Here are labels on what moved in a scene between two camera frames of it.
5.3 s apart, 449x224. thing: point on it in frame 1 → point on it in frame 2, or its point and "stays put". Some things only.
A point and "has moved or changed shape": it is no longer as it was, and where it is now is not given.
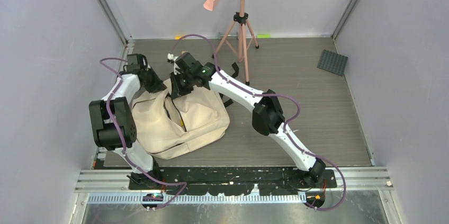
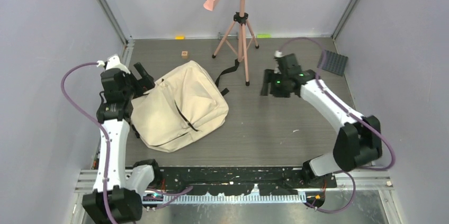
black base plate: (236, 181) stays put
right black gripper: (176, 91) → (268, 75)
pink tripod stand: (240, 34) stays put
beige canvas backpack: (166, 126) has moved or changed shape
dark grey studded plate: (333, 62) stays put
